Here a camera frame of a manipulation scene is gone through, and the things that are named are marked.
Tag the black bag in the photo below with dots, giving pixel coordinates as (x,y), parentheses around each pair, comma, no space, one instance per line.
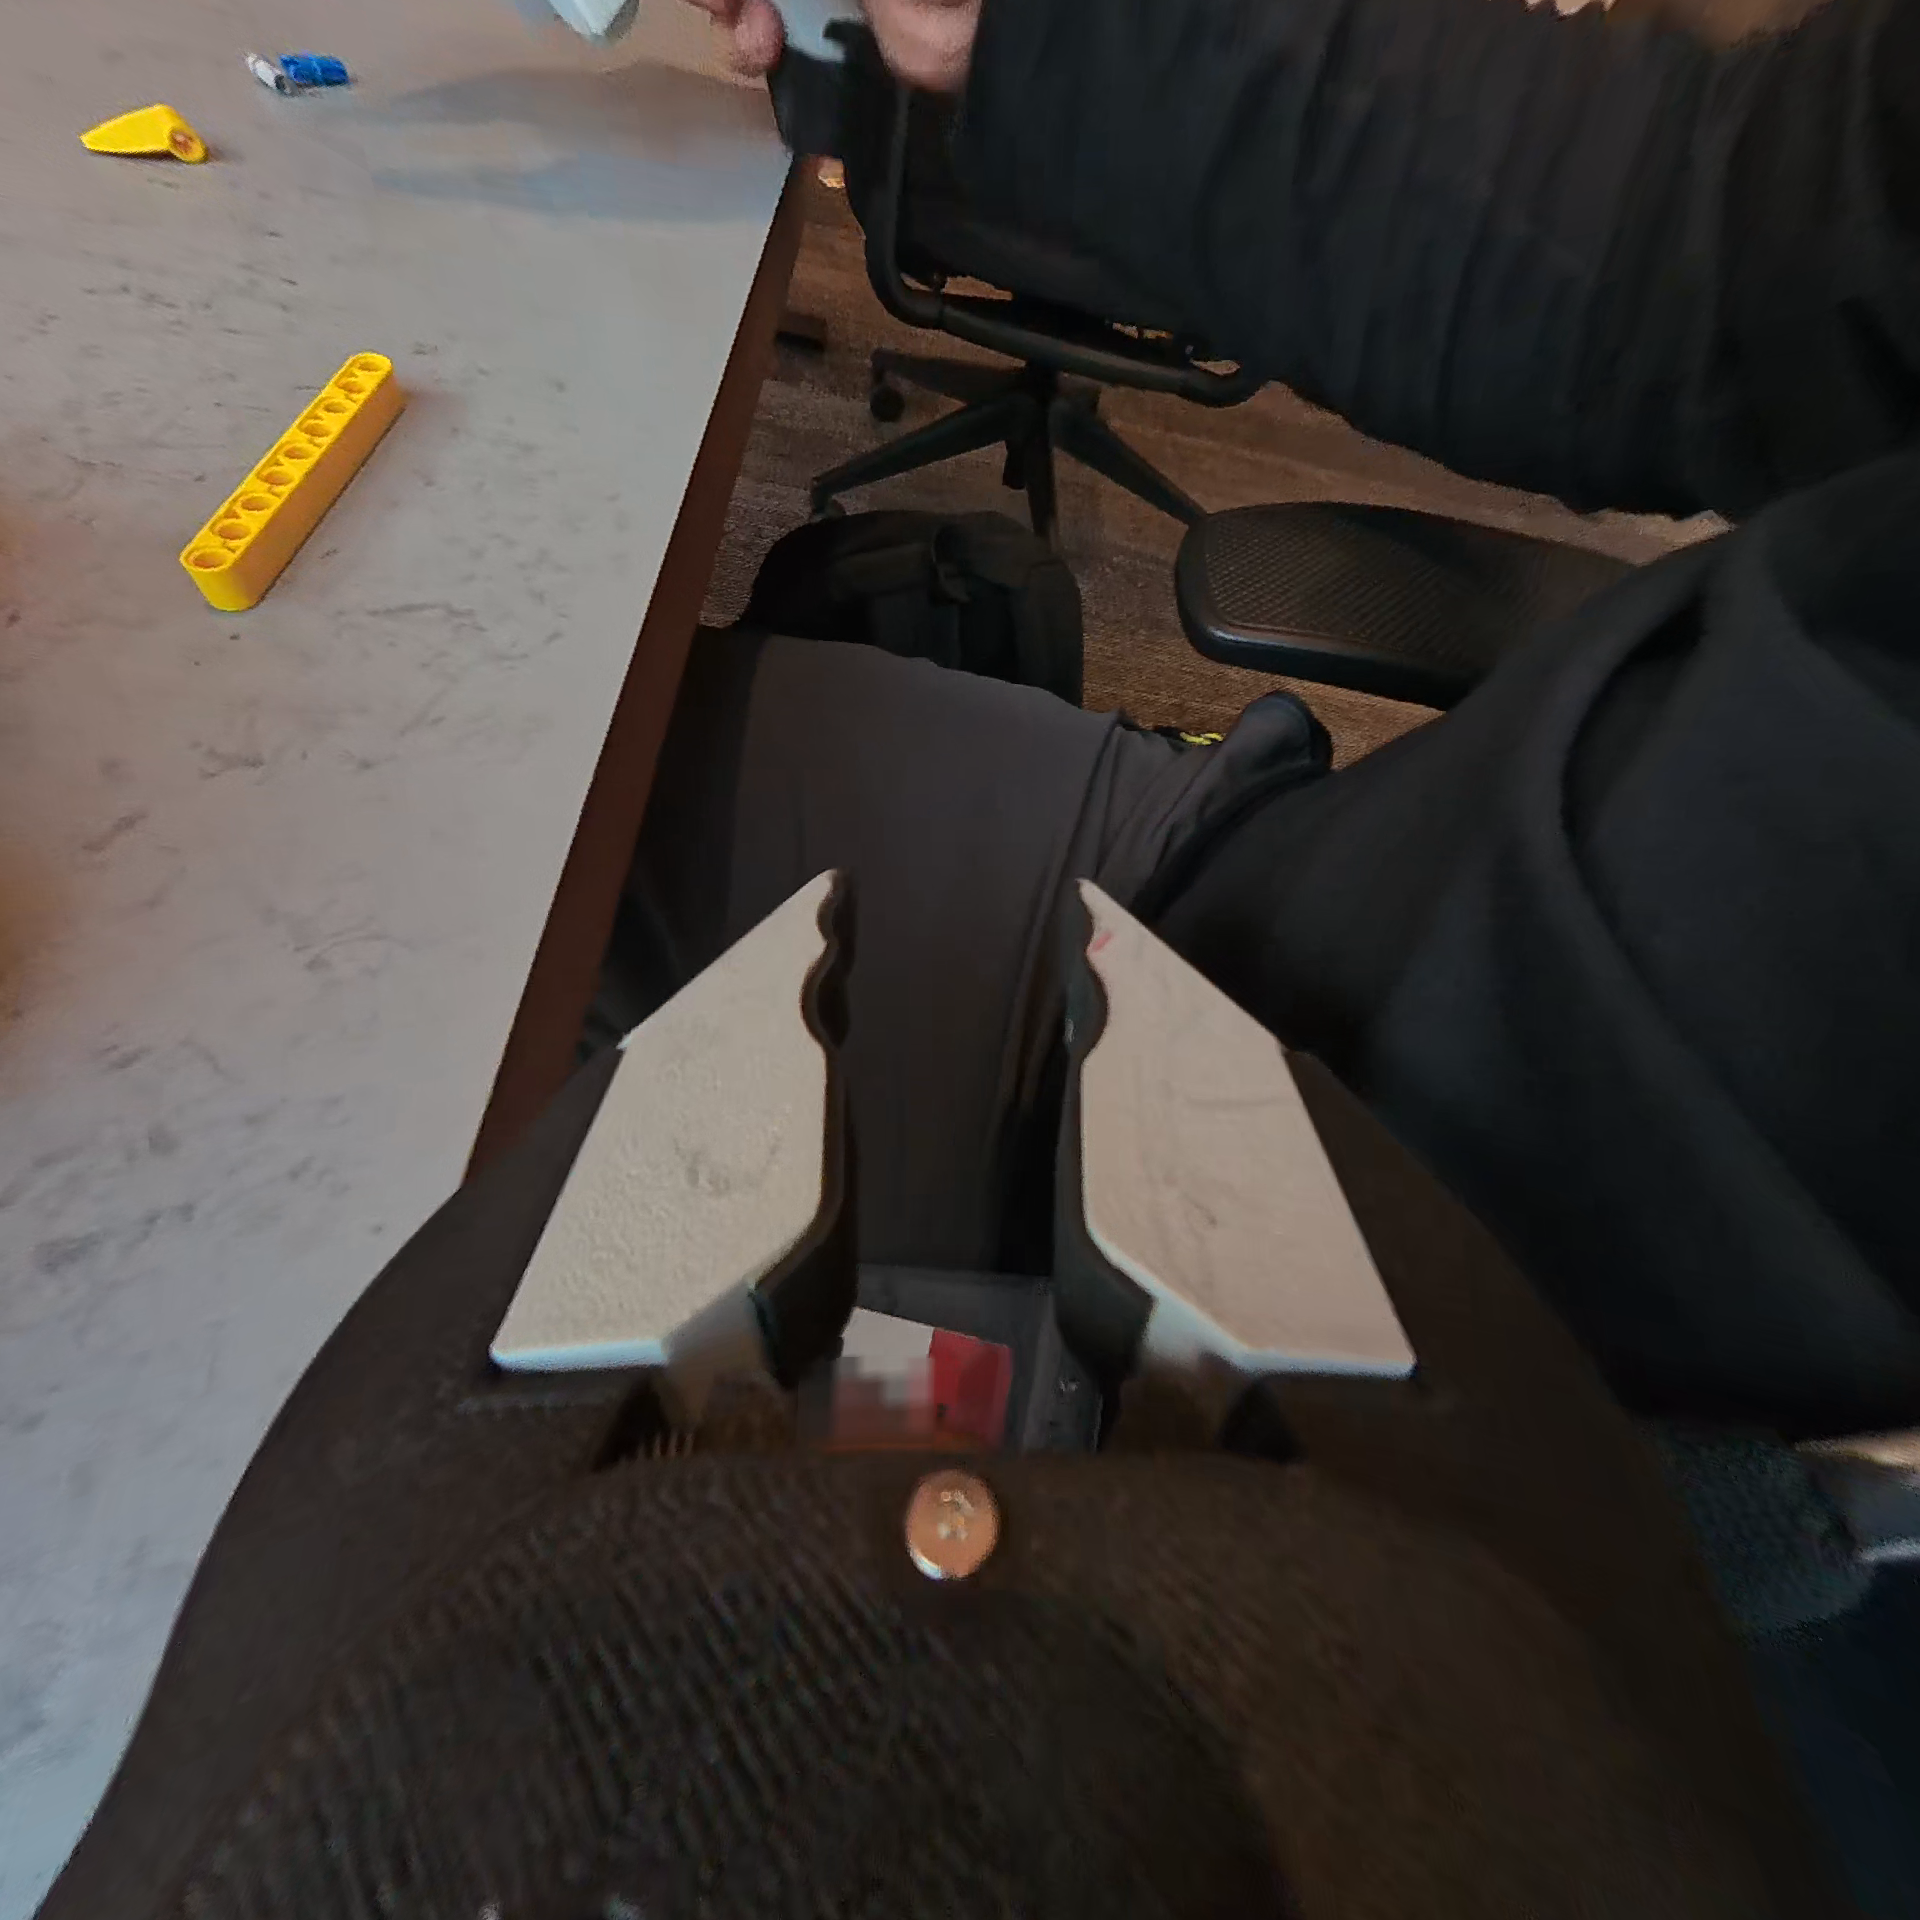
(914,601)

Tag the short yellow brick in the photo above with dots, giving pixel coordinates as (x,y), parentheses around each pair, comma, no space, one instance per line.
(293,481)

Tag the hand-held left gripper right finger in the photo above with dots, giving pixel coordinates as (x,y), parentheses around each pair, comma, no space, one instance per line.
(1231,1201)

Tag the yellow wedge piece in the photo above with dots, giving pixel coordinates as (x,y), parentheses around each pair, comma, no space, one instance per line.
(135,134)

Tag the person's right forearm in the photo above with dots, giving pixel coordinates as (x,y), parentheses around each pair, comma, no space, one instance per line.
(1424,225)

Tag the grey desk with wooden edge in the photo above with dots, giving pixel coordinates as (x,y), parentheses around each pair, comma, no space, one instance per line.
(301,900)

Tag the blue pin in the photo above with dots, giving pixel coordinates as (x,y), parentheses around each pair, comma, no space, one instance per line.
(309,70)

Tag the person's leg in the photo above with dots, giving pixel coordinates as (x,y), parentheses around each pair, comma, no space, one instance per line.
(930,900)

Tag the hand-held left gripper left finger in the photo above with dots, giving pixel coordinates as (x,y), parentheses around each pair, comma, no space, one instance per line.
(674,1184)

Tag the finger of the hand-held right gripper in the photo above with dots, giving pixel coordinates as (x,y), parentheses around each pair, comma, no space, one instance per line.
(579,12)

